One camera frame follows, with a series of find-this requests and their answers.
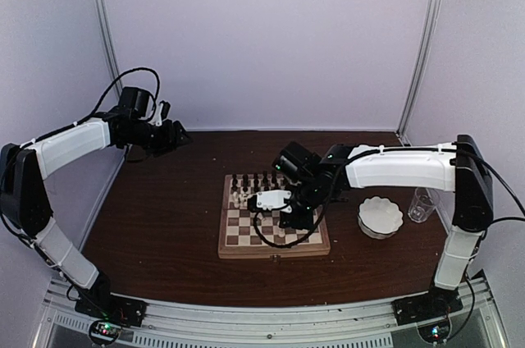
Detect aluminium front rail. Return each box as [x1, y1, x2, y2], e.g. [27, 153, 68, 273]
[29, 277, 510, 347]

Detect left round controller board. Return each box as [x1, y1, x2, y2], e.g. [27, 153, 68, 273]
[88, 319, 122, 345]

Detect clear drinking glass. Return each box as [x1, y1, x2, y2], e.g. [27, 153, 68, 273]
[408, 187, 440, 223]

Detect round controller board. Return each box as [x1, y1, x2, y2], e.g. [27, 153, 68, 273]
[88, 319, 122, 345]
[418, 320, 451, 345]

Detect right aluminium frame post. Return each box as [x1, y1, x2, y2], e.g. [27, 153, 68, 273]
[396, 0, 442, 144]

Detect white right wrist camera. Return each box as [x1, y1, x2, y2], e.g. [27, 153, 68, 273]
[247, 190, 292, 213]

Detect left aluminium frame post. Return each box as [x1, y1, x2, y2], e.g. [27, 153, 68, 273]
[94, 0, 120, 79]

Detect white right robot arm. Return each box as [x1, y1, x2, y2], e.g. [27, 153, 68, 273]
[272, 135, 494, 317]

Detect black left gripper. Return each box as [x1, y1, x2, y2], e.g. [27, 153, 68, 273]
[123, 119, 193, 157]

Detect wooden chess board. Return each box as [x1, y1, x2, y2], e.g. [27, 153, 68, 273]
[217, 179, 331, 259]

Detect black chess pieces rows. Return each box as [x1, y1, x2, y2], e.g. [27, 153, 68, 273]
[225, 172, 290, 195]

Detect aluminium frame post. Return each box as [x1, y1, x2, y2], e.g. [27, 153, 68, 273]
[94, 0, 120, 79]
[396, 0, 442, 144]

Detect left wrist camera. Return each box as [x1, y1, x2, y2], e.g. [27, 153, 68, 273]
[116, 87, 171, 126]

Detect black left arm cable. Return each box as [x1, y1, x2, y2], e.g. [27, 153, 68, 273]
[0, 67, 161, 238]

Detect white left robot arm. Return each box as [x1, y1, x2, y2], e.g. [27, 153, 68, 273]
[1, 114, 192, 318]

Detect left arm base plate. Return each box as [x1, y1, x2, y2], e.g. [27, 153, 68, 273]
[75, 296, 147, 327]

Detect pile of white chess pieces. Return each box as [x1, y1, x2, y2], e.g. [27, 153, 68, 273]
[227, 191, 255, 209]

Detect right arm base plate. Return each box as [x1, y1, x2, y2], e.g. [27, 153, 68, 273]
[392, 292, 463, 326]

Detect white scalloped ceramic bowl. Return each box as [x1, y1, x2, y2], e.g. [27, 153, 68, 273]
[358, 196, 404, 240]

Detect right round controller board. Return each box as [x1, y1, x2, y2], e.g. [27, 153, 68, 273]
[418, 320, 451, 345]

